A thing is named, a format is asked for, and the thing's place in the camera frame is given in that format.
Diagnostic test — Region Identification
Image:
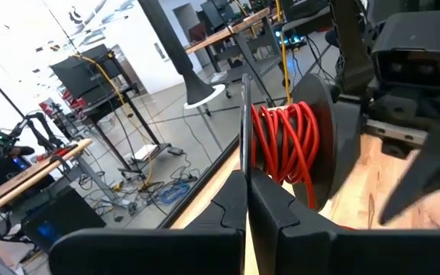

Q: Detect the wooden top workbench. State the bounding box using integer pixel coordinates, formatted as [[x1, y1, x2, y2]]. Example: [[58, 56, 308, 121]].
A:
[[184, 6, 293, 89], [0, 137, 94, 225]]

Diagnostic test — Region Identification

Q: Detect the black computer tower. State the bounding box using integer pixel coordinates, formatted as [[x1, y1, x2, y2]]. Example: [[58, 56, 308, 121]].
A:
[[21, 186, 107, 254]]

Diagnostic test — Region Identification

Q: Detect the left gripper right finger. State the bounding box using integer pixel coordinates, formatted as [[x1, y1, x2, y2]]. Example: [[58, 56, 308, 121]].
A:
[[247, 167, 440, 275]]

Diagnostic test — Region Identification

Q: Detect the yellow hanging cable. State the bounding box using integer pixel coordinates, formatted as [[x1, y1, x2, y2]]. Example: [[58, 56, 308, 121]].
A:
[[70, 53, 156, 190]]

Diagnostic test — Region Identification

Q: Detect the black monitor cart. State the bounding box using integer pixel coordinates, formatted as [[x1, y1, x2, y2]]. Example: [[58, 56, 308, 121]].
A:
[[50, 44, 173, 180]]

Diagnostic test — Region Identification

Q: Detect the yellow floor cable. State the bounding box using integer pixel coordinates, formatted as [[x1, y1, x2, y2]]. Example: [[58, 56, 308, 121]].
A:
[[274, 0, 293, 105]]

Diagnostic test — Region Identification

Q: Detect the red cord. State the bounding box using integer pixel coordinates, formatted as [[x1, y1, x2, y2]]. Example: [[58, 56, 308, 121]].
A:
[[250, 100, 321, 211]]

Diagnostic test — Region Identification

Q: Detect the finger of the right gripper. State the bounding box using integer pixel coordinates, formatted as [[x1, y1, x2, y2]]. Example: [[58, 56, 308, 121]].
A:
[[330, 102, 366, 198], [378, 124, 440, 226]]

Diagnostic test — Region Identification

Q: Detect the blue coiled floor cable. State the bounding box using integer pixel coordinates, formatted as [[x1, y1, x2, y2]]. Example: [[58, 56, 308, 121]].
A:
[[154, 182, 191, 205]]

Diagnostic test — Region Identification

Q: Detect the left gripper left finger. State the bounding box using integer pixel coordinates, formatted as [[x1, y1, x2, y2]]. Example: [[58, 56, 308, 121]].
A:
[[47, 170, 248, 275]]

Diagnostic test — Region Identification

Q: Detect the black cord spool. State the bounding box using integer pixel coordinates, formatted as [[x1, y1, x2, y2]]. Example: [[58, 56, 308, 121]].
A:
[[239, 72, 339, 213]]

